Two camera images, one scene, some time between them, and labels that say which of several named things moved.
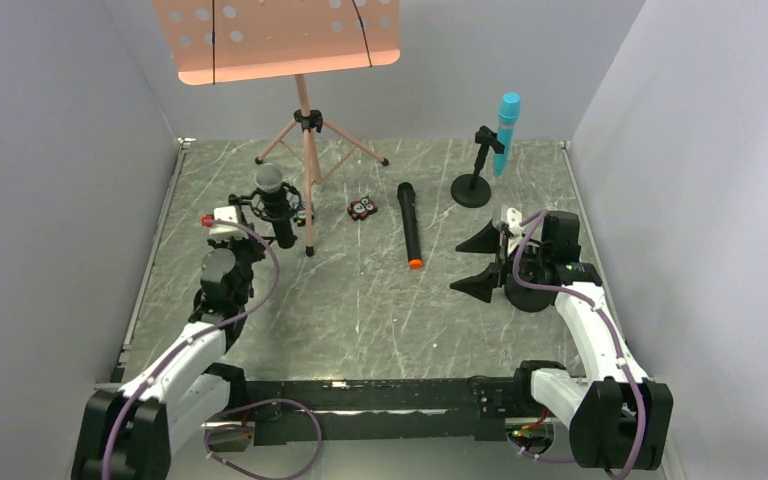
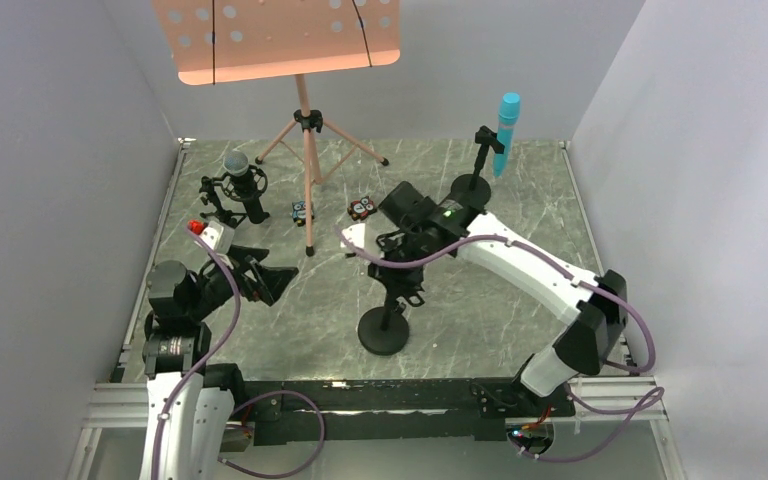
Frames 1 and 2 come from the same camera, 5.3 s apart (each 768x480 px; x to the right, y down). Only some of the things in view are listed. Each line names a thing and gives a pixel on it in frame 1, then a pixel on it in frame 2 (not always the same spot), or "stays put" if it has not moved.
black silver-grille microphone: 269,179 → 236,165
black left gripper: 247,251 → 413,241
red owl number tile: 360,209 stays put
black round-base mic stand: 473,190 stays put
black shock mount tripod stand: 254,199 → 225,185
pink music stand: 221,41 stays put
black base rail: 385,410 stays put
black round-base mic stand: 526,298 → 384,330
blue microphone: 508,113 stays put
